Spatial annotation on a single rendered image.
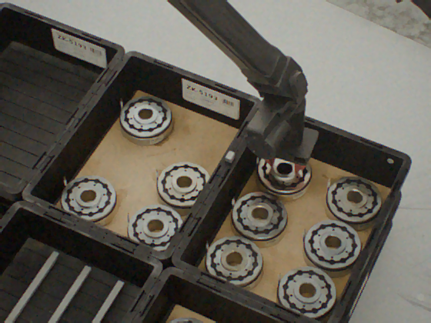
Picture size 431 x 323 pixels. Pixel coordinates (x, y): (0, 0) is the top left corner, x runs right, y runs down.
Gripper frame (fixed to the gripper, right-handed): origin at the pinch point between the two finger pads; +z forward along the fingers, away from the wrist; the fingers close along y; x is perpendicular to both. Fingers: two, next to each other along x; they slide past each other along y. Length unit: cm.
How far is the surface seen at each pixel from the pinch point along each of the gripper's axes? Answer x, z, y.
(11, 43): 13, 3, -66
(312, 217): -6.6, 4.2, 7.8
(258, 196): -7.7, 0.9, -2.6
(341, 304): -27.3, -6.0, 18.4
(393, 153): 5.7, -5.4, 18.7
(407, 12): 135, 90, 3
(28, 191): -25.5, -7.0, -40.0
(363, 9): 132, 89, -11
